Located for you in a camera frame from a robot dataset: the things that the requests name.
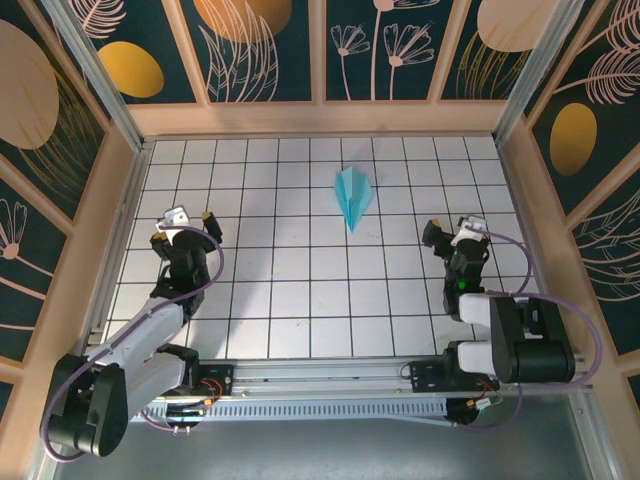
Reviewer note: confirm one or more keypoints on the aluminium mounting rail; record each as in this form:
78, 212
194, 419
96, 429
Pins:
320, 375

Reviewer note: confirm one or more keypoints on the grey metal sheet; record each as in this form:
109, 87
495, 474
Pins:
320, 450

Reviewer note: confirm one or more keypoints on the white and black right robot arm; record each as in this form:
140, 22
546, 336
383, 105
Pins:
530, 345

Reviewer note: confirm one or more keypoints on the light blue paper sheet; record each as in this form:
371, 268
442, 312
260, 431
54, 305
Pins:
354, 195

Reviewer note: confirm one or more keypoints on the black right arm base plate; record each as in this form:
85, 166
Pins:
425, 377

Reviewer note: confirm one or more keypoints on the aluminium corner post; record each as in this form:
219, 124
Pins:
525, 85
107, 95

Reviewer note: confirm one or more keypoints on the aluminium side rail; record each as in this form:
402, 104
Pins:
116, 245

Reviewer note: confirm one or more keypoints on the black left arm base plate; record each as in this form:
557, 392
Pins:
222, 375

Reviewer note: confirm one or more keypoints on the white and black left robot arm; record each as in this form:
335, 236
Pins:
100, 400

